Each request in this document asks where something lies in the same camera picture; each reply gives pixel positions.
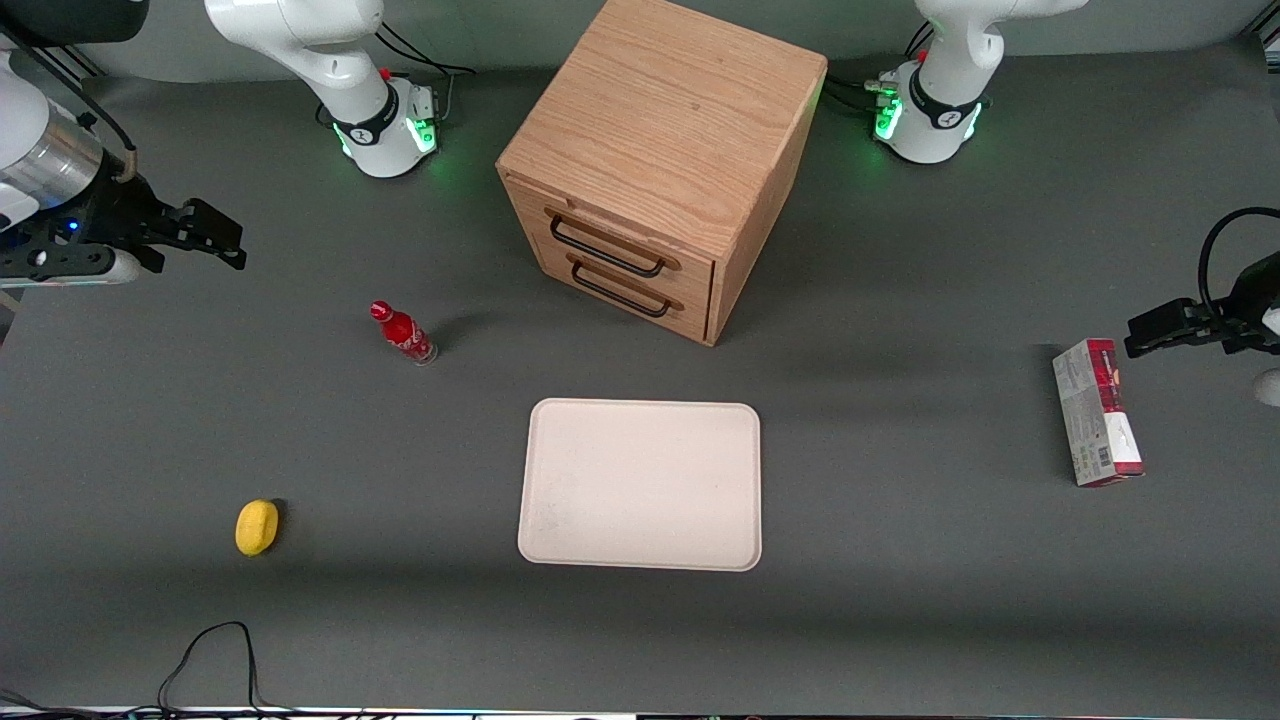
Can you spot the wooden drawer cabinet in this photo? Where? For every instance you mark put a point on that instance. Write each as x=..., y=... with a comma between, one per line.
x=670, y=100

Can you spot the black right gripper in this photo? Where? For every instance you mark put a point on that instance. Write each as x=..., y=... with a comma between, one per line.
x=112, y=212

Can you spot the white red carton box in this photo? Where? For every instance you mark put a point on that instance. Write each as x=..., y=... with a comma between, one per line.
x=1097, y=415

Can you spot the yellow lemon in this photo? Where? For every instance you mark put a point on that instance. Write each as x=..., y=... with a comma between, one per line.
x=257, y=527

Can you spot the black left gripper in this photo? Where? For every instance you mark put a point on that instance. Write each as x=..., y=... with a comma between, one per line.
x=1243, y=304

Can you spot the beige rectangular tray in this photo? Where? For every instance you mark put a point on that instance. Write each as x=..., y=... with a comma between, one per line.
x=640, y=485

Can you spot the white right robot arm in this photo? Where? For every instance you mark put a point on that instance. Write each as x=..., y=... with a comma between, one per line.
x=300, y=40

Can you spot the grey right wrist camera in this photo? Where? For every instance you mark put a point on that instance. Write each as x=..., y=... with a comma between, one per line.
x=122, y=268

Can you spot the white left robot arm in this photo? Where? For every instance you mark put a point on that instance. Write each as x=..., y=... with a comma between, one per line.
x=940, y=120

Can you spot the red soda bottle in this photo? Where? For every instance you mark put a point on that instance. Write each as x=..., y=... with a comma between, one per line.
x=402, y=332

